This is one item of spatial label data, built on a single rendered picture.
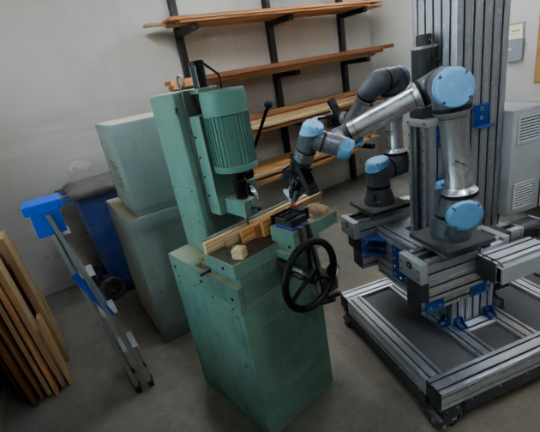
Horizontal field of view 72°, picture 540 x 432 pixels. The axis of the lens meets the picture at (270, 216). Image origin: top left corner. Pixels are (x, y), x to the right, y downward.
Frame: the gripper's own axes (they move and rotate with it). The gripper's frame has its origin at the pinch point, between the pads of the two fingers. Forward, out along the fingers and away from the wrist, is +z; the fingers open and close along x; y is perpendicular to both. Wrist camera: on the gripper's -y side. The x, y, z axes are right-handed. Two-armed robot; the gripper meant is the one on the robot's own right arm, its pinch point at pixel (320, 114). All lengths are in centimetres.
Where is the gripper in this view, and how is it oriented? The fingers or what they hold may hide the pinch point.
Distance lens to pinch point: 240.9
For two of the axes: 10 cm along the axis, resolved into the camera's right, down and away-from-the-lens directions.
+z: -5.3, -2.3, 8.2
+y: 2.7, 8.7, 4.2
